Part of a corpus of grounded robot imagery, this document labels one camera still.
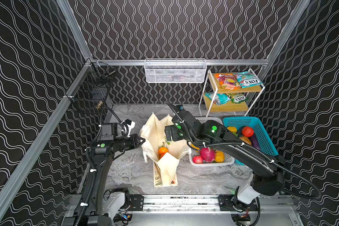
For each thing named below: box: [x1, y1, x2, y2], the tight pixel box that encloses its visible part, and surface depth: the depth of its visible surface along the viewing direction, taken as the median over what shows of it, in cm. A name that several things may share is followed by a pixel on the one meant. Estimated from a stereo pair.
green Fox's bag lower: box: [227, 92, 247, 104], surface depth 102 cm
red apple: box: [192, 155, 203, 164], surface depth 86 cm
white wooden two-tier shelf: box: [198, 68, 266, 118], surface depth 85 cm
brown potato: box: [239, 136, 252, 146], surface depth 96 cm
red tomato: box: [241, 126, 254, 138], surface depth 97 cm
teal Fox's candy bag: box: [233, 71, 264, 89], surface depth 84 cm
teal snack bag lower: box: [204, 92, 232, 106], surface depth 101 cm
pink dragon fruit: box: [200, 146, 216, 163], surface depth 86 cm
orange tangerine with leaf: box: [158, 141, 170, 155], surface depth 91 cm
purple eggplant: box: [249, 133, 261, 151], surface depth 97 cm
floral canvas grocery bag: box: [139, 112, 192, 188], surface depth 76 cm
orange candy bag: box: [214, 73, 242, 90], surface depth 85 cm
